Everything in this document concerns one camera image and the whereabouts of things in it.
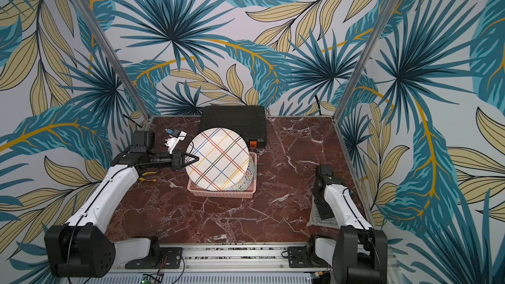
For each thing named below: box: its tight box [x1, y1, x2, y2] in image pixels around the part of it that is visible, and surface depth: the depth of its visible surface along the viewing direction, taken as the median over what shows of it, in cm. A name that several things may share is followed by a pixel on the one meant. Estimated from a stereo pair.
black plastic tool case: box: [199, 105, 267, 149], surface depth 113 cm
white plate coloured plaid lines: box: [185, 126, 250, 192], surface depth 78 cm
